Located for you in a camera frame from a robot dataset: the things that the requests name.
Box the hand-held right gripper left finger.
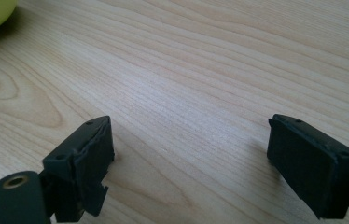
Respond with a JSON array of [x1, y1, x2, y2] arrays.
[[40, 115, 116, 223]]

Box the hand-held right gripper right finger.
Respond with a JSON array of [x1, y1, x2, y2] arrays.
[[266, 113, 349, 220]]

